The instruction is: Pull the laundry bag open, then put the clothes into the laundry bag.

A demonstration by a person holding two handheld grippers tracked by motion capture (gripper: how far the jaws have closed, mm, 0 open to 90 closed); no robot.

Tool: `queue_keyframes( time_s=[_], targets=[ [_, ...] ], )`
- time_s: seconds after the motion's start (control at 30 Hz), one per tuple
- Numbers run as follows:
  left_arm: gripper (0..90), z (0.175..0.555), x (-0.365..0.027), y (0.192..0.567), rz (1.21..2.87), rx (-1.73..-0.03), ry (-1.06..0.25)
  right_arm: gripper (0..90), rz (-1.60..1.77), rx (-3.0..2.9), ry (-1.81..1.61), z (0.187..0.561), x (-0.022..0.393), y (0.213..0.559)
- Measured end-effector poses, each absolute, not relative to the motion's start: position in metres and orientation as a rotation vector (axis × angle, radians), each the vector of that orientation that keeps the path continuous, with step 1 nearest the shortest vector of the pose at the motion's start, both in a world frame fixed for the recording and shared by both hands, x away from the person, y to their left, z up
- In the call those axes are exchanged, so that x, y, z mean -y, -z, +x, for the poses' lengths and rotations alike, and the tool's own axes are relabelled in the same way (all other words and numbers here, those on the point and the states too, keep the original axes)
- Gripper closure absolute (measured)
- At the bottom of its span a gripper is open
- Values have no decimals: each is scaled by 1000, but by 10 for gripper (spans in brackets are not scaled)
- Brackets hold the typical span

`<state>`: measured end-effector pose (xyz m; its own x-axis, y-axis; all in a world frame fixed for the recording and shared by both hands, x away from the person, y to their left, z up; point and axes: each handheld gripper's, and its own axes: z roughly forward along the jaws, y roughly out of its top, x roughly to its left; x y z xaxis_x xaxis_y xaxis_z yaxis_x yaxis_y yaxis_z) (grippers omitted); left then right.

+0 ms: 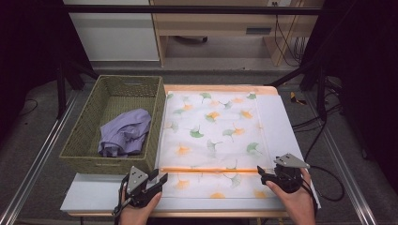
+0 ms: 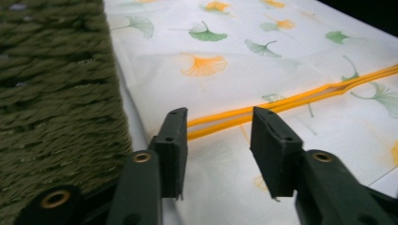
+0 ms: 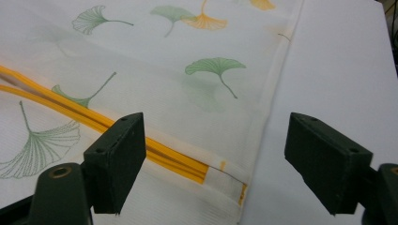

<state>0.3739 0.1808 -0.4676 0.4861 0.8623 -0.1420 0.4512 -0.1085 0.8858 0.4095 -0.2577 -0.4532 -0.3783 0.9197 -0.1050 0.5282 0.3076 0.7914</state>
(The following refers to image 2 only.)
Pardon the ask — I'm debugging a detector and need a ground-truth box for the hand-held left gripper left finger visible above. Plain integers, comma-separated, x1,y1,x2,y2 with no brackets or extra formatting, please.
106,107,189,225

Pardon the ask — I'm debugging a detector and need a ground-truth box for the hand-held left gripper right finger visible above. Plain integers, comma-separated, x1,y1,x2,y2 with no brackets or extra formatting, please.
250,106,398,225

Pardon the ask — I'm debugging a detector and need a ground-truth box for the leaf-print mesh laundry bag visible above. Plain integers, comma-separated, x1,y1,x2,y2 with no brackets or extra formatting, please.
102,0,398,225

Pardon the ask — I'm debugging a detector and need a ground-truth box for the green woven basket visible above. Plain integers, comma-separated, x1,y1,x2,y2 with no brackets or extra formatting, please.
0,0,133,225

